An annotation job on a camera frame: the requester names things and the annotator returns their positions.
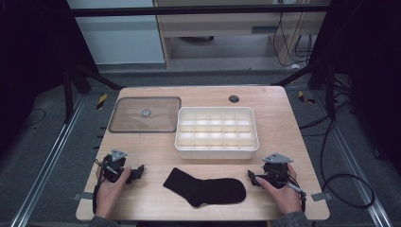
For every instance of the white compartment storage box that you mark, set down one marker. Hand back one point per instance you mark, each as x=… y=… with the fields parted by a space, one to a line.
x=217 y=154

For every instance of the person's right hand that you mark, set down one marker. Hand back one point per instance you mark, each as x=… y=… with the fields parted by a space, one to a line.
x=285 y=198

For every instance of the light wooden desk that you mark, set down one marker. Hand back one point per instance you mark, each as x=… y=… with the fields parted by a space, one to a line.
x=220 y=25

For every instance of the black sock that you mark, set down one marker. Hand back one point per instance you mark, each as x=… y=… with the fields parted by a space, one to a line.
x=214 y=190

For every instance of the white cabinet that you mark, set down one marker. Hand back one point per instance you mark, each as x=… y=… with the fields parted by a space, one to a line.
x=119 y=41

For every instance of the transparent box lid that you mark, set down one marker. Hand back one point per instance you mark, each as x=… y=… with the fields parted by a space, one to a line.
x=157 y=118

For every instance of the yellow black striped tape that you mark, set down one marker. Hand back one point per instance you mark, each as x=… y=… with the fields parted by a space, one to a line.
x=101 y=101
x=302 y=96

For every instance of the black curtain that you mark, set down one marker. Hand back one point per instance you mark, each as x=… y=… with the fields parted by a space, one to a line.
x=31 y=63
x=372 y=63

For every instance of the aluminium floor rail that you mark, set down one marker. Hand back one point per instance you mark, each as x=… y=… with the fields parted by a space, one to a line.
x=353 y=164
x=47 y=164

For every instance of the grey metal table bracket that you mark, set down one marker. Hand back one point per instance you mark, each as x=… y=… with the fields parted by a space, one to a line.
x=321 y=196
x=83 y=196

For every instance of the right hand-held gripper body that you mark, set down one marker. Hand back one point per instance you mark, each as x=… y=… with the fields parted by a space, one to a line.
x=277 y=171

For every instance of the black horizontal bar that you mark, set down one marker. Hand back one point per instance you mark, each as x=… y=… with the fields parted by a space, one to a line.
x=189 y=10

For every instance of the person's left hand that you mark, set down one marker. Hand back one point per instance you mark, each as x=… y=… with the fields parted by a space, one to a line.
x=108 y=197

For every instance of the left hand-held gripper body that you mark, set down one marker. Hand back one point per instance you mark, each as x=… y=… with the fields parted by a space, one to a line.
x=114 y=164

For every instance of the black metal stand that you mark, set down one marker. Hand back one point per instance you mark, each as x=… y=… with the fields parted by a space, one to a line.
x=67 y=94
x=330 y=94

